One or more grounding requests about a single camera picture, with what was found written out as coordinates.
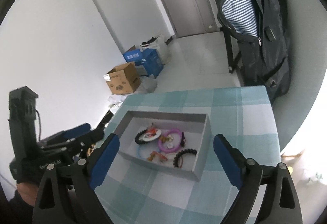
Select blue cardboard box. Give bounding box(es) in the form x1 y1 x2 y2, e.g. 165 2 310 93
123 46 163 79

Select teal plaid tablecloth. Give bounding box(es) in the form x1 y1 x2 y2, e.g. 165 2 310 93
95 87 280 223

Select purple bracelet with amber bead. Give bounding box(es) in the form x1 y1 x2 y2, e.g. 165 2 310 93
157 128 183 154

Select black bead bracelet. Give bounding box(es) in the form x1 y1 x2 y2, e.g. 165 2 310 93
172 148 197 169

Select red clear-dome capsule charm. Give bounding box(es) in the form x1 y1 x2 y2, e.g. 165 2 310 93
147 124 157 137

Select black cable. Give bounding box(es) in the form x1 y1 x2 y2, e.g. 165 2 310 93
35 109 42 142

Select light blue bracelet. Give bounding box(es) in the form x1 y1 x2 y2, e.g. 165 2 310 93
135 144 154 160

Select person's left hand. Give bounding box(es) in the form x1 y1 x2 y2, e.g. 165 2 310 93
16 182 38 207

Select grey cardboard storage box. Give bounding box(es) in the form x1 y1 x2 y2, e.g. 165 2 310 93
113 110 212 181

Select black hanging jacket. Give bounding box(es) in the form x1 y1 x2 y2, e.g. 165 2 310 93
218 0 290 102

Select white China print badge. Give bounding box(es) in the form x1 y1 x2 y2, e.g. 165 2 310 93
139 129 162 142

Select small black hair clip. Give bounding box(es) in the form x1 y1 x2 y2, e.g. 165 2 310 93
180 132 186 147

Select white crumpled plastic bag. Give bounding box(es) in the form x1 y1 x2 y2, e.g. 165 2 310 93
138 76 157 94

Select brown cardboard box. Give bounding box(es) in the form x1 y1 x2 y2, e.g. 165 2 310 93
103 62 141 95

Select striped shirt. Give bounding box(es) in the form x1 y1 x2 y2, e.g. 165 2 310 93
222 0 258 37

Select red cartoon car charm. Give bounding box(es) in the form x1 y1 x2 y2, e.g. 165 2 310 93
146 151 168 163

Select black coat rack frame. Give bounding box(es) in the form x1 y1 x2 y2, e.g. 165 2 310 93
221 27 241 74

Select cream flower earring charm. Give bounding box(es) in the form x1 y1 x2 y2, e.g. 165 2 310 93
166 135 174 142

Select black spiral hair tie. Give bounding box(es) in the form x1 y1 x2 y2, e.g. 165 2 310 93
134 129 154 147

